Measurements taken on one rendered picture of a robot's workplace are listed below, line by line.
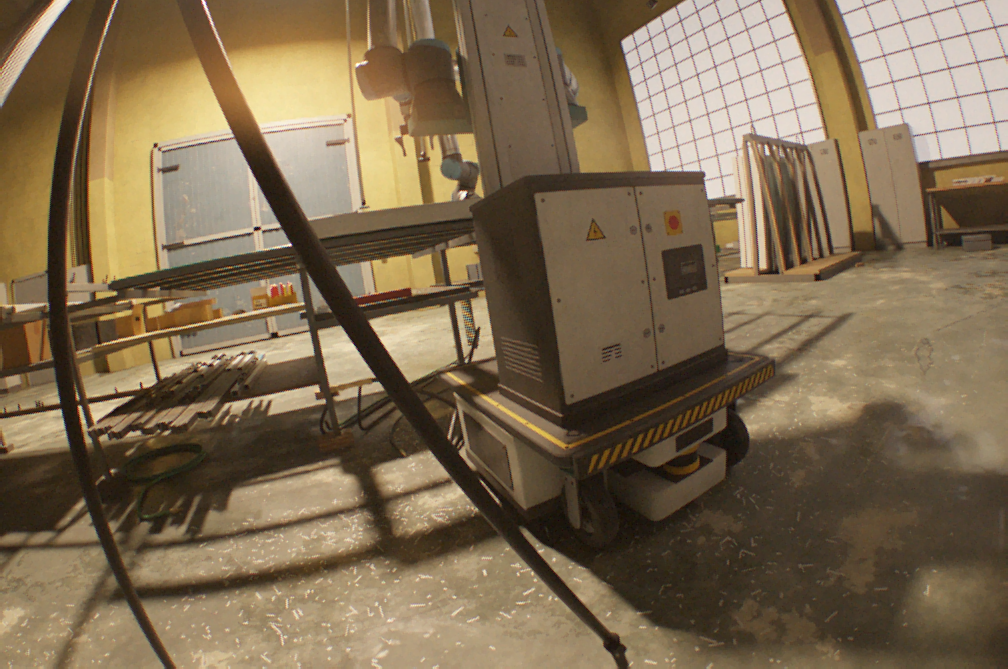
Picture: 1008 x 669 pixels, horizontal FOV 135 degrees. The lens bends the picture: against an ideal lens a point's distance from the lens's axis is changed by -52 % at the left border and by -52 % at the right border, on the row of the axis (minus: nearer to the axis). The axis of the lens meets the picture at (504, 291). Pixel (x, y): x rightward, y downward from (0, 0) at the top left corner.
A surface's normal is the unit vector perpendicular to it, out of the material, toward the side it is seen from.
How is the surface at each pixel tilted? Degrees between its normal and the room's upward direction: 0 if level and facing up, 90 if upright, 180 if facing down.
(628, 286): 90
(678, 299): 90
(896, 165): 90
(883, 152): 90
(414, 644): 0
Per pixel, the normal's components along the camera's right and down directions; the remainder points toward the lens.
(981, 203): -0.89, 0.18
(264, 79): 0.44, 0.00
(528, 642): -0.16, -0.98
